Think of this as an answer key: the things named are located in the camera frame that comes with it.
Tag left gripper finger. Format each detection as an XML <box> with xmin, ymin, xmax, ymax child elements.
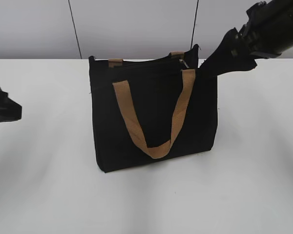
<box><xmin>0</xmin><ymin>88</ymin><xmax>22</xmax><ymax>123</ymax></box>

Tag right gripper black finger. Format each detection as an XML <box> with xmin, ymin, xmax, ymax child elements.
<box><xmin>198</xmin><ymin>28</ymin><xmax>257</xmax><ymax>78</ymax></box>

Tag silver zipper pull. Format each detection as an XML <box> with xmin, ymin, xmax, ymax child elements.
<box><xmin>179</xmin><ymin>59</ymin><xmax>189</xmax><ymax>70</ymax></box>

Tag black tote bag tan handles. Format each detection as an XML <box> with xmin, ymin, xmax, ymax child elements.
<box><xmin>88</xmin><ymin>45</ymin><xmax>218</xmax><ymax>173</ymax></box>

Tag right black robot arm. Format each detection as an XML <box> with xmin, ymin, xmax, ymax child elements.
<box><xmin>196</xmin><ymin>0</ymin><xmax>293</xmax><ymax>78</ymax></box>

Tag right black wall cable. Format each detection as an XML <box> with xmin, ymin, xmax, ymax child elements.
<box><xmin>191</xmin><ymin>0</ymin><xmax>200</xmax><ymax>52</ymax></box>

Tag black wall cable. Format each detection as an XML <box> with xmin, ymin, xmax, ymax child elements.
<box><xmin>68</xmin><ymin>0</ymin><xmax>83</xmax><ymax>60</ymax></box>
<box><xmin>191</xmin><ymin>0</ymin><xmax>200</xmax><ymax>52</ymax></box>

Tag left black wall cable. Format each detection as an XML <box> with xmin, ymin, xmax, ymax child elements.
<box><xmin>68</xmin><ymin>0</ymin><xmax>83</xmax><ymax>60</ymax></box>

